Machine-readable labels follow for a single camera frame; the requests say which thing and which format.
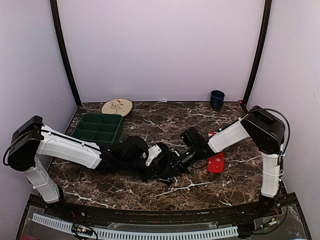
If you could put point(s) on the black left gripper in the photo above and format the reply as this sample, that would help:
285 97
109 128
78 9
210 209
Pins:
149 172

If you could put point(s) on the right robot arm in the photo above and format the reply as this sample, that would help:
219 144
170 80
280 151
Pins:
269 133

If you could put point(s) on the white slotted cable duct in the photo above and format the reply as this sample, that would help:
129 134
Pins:
98 233

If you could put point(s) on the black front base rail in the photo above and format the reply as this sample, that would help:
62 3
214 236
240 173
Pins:
243 214

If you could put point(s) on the black striped ankle sock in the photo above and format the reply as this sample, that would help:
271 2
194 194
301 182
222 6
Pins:
173 164

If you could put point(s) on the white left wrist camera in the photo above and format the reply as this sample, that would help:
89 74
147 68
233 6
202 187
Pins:
153 152

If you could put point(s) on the beige decorated plate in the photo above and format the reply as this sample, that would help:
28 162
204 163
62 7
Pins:
117 106

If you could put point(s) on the left black frame post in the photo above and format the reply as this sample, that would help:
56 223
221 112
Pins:
63 52

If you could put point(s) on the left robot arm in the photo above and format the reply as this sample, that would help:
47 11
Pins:
34 139

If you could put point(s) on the right black frame post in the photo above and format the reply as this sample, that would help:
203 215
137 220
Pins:
258 52

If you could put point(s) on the green plastic divider tray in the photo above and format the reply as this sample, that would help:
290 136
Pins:
99 128

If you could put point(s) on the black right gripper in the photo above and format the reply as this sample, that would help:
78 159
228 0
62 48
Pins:
178 163

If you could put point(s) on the black frame post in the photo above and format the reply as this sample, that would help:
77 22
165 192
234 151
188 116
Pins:
258 52
63 52

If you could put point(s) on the red Santa Christmas sock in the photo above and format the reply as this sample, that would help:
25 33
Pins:
215 164

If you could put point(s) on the dark blue mug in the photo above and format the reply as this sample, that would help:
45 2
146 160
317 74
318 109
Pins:
217 100

